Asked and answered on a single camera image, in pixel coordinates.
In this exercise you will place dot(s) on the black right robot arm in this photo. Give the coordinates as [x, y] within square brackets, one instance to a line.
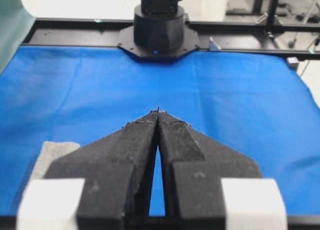
[159, 32]

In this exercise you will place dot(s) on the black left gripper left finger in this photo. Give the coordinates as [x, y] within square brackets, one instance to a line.
[103, 185]

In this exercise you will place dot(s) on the green curtain cloth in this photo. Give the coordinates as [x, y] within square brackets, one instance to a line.
[15, 24]

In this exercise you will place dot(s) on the blue table cloth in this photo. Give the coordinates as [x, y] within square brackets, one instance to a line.
[254, 104]

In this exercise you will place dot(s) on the grey and brown sponge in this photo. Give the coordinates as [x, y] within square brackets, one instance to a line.
[51, 151]

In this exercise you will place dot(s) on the black aluminium frame rail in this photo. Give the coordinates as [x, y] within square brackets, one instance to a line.
[205, 36]

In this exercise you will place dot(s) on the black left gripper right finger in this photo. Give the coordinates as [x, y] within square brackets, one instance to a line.
[211, 186]

